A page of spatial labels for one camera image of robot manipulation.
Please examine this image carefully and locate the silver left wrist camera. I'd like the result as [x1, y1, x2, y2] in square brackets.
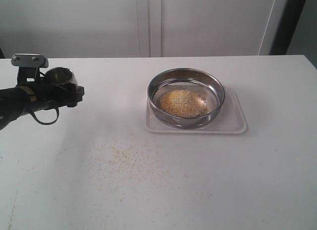
[11, 53, 49, 83]

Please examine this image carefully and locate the white plastic tray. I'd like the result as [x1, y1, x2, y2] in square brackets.
[146, 86, 248, 134]

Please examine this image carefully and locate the round steel mesh sieve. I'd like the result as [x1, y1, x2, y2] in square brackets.
[147, 68, 226, 129]

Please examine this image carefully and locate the stainless steel cup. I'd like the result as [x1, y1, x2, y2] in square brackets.
[44, 67, 78, 85]

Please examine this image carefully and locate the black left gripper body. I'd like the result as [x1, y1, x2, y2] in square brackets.
[13, 82, 59, 116]

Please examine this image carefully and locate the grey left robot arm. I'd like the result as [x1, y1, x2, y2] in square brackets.
[0, 68, 85, 129]

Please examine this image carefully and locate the white cabinet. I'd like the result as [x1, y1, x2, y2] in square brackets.
[0, 0, 286, 58]

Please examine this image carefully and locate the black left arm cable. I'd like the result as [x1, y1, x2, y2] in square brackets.
[29, 106, 60, 126]

